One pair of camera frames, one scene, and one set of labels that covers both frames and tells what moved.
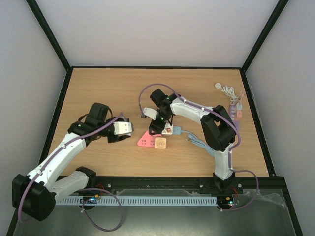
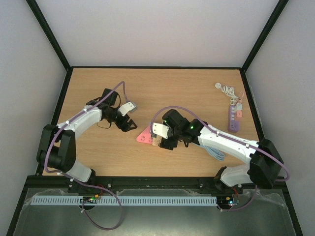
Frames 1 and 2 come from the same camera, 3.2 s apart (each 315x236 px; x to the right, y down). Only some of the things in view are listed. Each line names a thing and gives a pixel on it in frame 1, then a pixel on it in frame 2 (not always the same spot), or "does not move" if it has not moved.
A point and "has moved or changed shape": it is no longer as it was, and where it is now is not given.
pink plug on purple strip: (239, 113) does not move
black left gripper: (117, 138) → (126, 128)
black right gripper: (156, 127) → (171, 141)
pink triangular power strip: (147, 140) has moved or changed shape
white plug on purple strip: (239, 106) does not move
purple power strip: (232, 110) does not move
